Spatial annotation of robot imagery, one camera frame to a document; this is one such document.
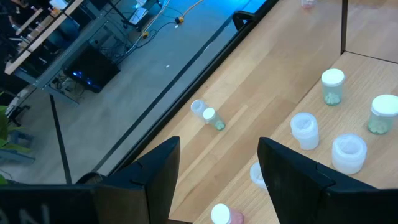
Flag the translucent white medicine bottle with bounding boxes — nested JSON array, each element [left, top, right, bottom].
[[289, 112, 320, 151]]

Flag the green medicine bottle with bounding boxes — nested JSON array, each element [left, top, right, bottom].
[[202, 107, 226, 131], [320, 68, 346, 106], [367, 94, 398, 136]]

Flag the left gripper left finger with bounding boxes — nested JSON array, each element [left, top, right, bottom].
[[93, 136, 181, 224]]

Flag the beige power cable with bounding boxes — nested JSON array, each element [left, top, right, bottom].
[[182, 0, 205, 18]]

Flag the black desk frame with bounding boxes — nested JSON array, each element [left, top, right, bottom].
[[107, 0, 164, 32]]

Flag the white cups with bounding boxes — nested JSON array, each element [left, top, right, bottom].
[[331, 133, 368, 175]]

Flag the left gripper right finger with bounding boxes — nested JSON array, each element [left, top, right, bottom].
[[257, 137, 398, 224]]

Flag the wooden desk grey frame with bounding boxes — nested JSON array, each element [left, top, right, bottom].
[[4, 0, 131, 106]]

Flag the white floor cable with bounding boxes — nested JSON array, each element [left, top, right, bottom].
[[124, 0, 171, 57]]

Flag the black computer tower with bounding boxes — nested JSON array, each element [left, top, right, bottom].
[[63, 46, 121, 93]]

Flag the black bar bracket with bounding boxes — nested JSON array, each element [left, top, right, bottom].
[[232, 10, 261, 31]]

